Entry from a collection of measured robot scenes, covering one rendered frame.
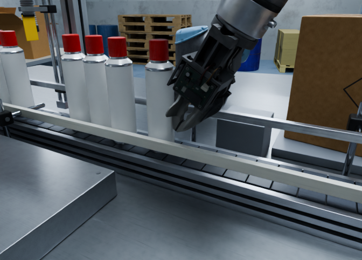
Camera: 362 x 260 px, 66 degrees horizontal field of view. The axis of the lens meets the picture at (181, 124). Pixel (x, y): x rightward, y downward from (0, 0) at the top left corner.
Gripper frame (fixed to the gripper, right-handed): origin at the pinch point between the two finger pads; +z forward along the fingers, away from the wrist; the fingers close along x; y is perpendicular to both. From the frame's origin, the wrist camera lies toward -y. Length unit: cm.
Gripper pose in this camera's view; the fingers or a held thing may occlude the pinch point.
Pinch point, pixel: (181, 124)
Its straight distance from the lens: 52.0
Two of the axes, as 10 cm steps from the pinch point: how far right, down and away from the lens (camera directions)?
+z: -4.4, 7.1, 5.4
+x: 7.7, 6.2, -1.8
